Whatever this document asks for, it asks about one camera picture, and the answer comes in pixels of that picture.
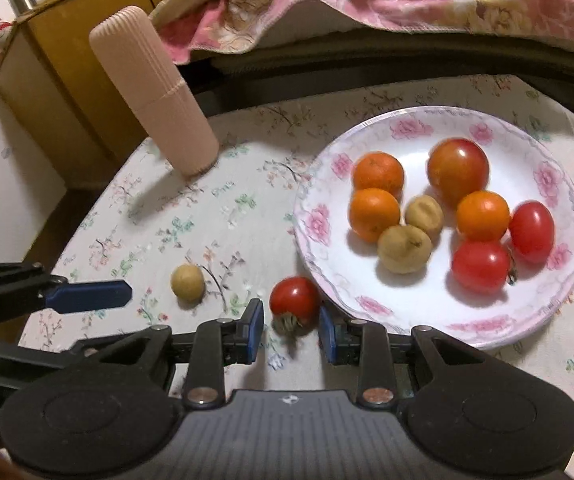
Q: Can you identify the round red cherry tomato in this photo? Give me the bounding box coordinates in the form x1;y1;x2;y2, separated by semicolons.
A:
450;241;518;296

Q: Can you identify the large orange-red tomato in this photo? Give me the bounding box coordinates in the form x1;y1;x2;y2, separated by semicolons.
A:
427;138;490;208

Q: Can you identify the oblong red cherry tomato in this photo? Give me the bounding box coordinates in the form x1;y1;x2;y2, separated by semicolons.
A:
508;200;556;265

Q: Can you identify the pink ribbed cylinder bottle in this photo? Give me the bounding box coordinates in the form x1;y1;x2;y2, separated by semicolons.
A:
89;5;220;177

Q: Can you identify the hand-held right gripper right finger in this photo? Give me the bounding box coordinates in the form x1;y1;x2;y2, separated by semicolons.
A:
317;305;498;408

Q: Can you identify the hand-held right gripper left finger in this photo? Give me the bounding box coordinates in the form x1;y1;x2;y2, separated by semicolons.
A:
74;297;266;408

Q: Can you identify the large longan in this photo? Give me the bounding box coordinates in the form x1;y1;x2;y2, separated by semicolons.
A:
377;224;434;275

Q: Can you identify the white plate with pink flowers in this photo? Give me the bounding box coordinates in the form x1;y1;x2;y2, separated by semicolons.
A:
293;106;574;352

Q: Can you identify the yellow cardboard box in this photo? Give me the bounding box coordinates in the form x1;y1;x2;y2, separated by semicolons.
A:
0;0;213;191

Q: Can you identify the orange kumquat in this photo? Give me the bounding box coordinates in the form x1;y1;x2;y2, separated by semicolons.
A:
348;188;401;244
352;151;405;197
456;190;511;242

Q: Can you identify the small round longan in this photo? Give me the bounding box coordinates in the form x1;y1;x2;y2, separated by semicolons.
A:
170;264;206;304
405;195;444;238

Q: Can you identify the red tomato with green stem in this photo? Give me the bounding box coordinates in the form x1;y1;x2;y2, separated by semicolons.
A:
268;276;322;337

